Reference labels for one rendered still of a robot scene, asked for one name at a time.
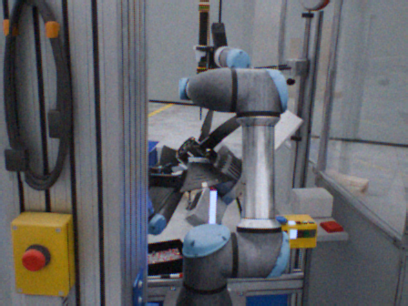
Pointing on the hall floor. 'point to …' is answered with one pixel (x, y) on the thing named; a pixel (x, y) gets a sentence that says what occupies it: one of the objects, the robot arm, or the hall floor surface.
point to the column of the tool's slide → (299, 152)
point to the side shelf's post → (304, 270)
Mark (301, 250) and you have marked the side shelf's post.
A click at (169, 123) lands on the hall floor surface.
